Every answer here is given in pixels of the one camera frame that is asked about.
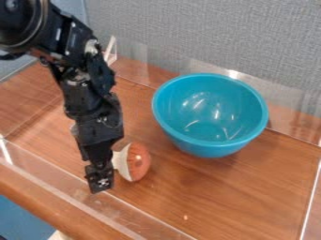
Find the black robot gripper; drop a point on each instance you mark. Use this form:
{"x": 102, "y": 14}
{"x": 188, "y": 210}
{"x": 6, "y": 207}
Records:
{"x": 97, "y": 133}

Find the brown and white toy mushroom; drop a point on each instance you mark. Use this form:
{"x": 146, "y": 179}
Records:
{"x": 131, "y": 161}

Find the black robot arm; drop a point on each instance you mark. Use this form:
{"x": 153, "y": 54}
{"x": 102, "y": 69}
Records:
{"x": 38, "y": 29}

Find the blue plastic bowl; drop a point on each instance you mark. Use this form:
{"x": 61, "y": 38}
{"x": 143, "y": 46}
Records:
{"x": 210, "y": 113}

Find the clear acrylic front barrier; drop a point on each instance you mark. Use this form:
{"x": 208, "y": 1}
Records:
{"x": 57, "y": 196}

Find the clear acrylic barrier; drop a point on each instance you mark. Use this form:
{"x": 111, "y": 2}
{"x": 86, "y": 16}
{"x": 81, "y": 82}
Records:
{"x": 57, "y": 196}
{"x": 295, "y": 109}

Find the clear acrylic back barrier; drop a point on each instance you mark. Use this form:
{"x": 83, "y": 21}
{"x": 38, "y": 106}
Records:
{"x": 295, "y": 109}

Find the clear acrylic corner bracket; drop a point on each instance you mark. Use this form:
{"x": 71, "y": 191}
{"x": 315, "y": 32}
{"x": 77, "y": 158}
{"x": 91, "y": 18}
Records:
{"x": 110, "y": 52}

